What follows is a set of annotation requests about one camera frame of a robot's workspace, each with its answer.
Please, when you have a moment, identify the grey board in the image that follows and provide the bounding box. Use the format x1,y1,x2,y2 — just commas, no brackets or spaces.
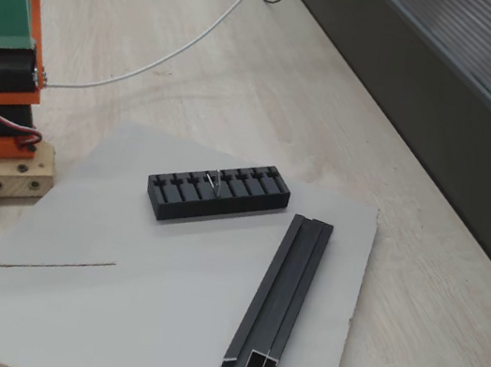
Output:
0,97,388,367

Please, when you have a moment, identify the black slotted plastic block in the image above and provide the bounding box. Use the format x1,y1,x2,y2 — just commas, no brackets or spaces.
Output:
141,144,296,244

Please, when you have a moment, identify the white cable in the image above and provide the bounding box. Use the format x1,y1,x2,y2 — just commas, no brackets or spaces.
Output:
45,0,268,123

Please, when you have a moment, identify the wooden base block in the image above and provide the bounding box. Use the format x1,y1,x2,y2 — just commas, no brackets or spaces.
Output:
0,135,62,210

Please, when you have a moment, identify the small grey metal bracket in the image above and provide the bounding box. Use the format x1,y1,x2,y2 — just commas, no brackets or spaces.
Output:
202,166,226,198

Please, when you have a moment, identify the black aluminium profile rail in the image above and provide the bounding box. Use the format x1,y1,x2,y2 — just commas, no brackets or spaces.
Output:
220,205,335,367

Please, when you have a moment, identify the striped base servo wire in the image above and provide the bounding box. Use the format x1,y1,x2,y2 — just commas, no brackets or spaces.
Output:
0,95,50,153

